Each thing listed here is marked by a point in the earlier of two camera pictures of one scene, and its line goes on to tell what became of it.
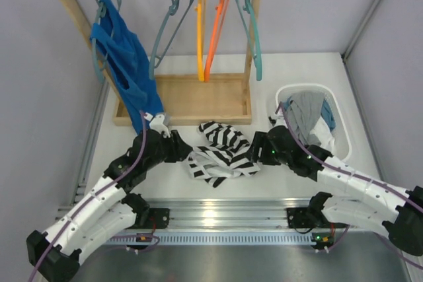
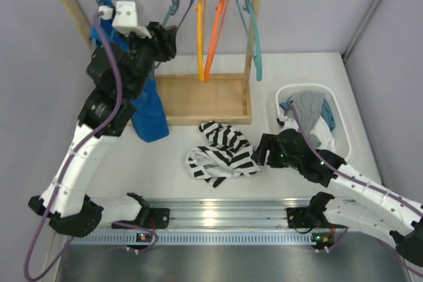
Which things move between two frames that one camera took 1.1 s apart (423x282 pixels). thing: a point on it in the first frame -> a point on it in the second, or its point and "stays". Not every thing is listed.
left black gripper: (178, 146) -> (163, 42)
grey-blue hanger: (172, 11) stays
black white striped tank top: (226, 156) stays
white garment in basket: (322, 131) stays
